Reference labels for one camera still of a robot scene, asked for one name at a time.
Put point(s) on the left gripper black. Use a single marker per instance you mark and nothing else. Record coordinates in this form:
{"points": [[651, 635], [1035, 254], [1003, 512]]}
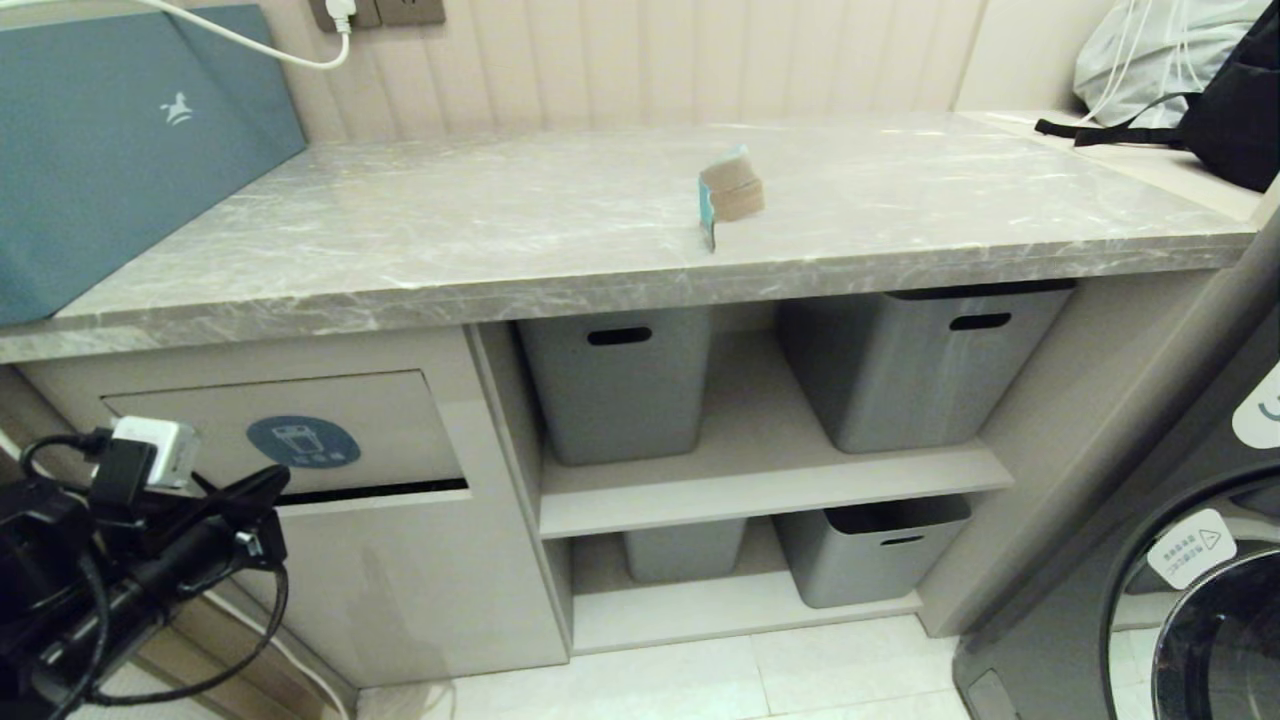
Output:
{"points": [[60, 560]]}

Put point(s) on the blue round bin sticker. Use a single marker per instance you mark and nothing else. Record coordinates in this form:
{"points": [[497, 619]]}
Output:
{"points": [[300, 443]]}

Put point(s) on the beige cabinet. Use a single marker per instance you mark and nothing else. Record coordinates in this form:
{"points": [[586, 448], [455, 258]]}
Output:
{"points": [[400, 600]]}

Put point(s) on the beige trash flap door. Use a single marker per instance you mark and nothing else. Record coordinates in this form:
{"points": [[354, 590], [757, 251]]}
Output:
{"points": [[400, 430]]}

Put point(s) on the teal box with horse logo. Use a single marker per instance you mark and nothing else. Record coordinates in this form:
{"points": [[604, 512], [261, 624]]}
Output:
{"points": [[120, 180]]}

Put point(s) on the narrow grey storage bin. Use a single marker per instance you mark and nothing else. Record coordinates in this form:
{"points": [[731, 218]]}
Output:
{"points": [[620, 398], [685, 548]]}

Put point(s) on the beige shelf board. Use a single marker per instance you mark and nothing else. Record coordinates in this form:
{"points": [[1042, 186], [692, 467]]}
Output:
{"points": [[700, 488]]}

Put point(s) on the white power plug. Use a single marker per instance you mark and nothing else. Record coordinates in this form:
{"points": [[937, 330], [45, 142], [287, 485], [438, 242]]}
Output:
{"points": [[342, 10]]}

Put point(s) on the small blue-edged cardboard scrap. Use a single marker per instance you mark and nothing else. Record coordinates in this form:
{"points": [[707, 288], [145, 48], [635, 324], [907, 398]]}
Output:
{"points": [[735, 193]]}

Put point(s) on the wide grey storage bin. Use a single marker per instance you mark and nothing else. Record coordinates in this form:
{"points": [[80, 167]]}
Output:
{"points": [[870, 568], [900, 378]]}

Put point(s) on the dark grey washing machine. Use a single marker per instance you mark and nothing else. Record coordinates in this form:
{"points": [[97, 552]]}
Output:
{"points": [[1080, 620]]}

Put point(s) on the white warning sticker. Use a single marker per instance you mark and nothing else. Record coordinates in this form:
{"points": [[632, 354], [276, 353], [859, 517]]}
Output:
{"points": [[1190, 548]]}

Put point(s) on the round glass washer door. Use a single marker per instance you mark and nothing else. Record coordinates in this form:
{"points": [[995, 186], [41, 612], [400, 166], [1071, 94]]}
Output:
{"points": [[1230, 640]]}

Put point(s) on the light grey fabric bag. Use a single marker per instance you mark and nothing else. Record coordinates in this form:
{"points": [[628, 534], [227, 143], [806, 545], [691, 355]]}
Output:
{"points": [[1150, 58]]}

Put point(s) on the white washer panel label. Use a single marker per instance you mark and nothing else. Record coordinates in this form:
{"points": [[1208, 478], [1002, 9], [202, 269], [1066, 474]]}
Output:
{"points": [[1262, 413]]}

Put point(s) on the black backpack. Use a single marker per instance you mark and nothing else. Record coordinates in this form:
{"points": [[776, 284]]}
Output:
{"points": [[1240, 118]]}

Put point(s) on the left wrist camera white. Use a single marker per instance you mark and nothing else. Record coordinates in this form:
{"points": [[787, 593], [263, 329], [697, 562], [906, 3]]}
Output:
{"points": [[165, 452]]}

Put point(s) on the dark wall socket plate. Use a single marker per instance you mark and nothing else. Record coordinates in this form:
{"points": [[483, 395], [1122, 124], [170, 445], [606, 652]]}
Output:
{"points": [[369, 13], [412, 10]]}

